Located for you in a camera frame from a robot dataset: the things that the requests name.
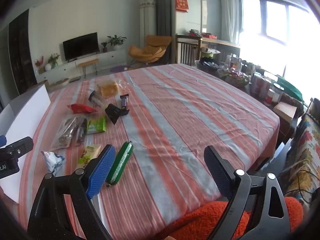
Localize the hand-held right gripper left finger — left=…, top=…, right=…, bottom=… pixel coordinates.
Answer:
left=27, top=144, right=117, bottom=240

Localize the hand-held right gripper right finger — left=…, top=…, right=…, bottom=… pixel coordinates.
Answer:
left=204, top=145, right=292, bottom=240

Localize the green sausage stick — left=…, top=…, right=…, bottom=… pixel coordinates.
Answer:
left=105, top=141, right=134, bottom=187

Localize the black snack packet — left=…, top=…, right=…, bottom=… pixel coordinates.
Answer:
left=105, top=103, right=130, bottom=125

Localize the red snack packet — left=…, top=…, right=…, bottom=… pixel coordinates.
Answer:
left=67, top=104, right=98, bottom=114

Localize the clear bag of snacks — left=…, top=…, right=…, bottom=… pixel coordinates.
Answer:
left=51, top=115, right=85, bottom=149

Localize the basket of snacks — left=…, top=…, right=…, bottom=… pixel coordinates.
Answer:
left=218, top=69, right=251, bottom=88

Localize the yellow green snack packet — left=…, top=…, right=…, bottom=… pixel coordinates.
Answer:
left=76, top=144, right=103, bottom=170

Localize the white board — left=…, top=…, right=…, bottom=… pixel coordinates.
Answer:
left=0, top=84, right=52, bottom=203

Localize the white blue snack packet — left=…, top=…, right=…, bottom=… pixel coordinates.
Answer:
left=41, top=151, right=66, bottom=176

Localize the dark sausage packet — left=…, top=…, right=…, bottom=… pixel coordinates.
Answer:
left=75, top=119, right=88, bottom=147

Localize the striped tablecloth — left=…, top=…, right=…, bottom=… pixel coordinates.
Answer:
left=19, top=64, right=280, bottom=240

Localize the dark clear packet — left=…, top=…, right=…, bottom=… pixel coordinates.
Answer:
left=89, top=91, right=107, bottom=109

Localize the dark snack bar packet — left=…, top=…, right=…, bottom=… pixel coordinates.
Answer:
left=119, top=94, right=130, bottom=110

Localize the red flower arrangement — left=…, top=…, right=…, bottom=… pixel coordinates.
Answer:
left=35, top=56, right=45, bottom=74

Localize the bagged bread loaf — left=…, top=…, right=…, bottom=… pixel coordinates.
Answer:
left=96, top=79, right=128, bottom=99

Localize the dark glass cabinet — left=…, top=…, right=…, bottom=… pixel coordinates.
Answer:
left=7, top=9, right=38, bottom=96

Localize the floral cloth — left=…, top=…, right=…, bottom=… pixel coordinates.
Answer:
left=282, top=112, right=320, bottom=205

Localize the cardboard box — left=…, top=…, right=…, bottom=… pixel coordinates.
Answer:
left=272, top=102, right=298, bottom=123

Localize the red label jar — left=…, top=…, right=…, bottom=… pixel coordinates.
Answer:
left=250, top=73, right=272, bottom=100
left=264, top=83, right=285, bottom=107

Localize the leafy plant in vase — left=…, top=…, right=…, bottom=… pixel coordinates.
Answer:
left=47, top=53, right=61, bottom=69

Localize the wooden stool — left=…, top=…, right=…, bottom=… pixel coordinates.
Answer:
left=76, top=58, right=100, bottom=78

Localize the black television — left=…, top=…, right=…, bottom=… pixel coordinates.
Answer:
left=62, top=32, right=100, bottom=61

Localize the white television cabinet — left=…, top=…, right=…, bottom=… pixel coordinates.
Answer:
left=36, top=49, right=127, bottom=81

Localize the green bin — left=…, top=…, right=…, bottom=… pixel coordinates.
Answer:
left=201, top=50, right=221, bottom=59

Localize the wooden slatted cabinet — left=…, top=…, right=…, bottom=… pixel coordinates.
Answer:
left=175, top=34, right=241, bottom=65

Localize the orange lounge chair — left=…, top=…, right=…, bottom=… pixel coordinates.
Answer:
left=128, top=35, right=173, bottom=67

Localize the large potted plant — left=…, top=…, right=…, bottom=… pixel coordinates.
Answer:
left=107, top=35, right=127, bottom=51

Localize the white tower air conditioner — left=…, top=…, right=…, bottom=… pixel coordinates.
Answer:
left=139, top=0, right=157, bottom=63

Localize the white sheer curtain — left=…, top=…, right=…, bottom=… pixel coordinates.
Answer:
left=220, top=0, right=242, bottom=44

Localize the window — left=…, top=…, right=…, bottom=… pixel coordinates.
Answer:
left=237, top=0, right=320, bottom=85

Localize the dark grey curtain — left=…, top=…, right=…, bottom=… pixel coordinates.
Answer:
left=149, top=0, right=176, bottom=63

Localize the black cable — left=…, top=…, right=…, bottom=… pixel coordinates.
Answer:
left=284, top=169, right=320, bottom=204

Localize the red wall hanging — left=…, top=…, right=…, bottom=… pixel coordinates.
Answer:
left=175, top=0, right=189, bottom=12

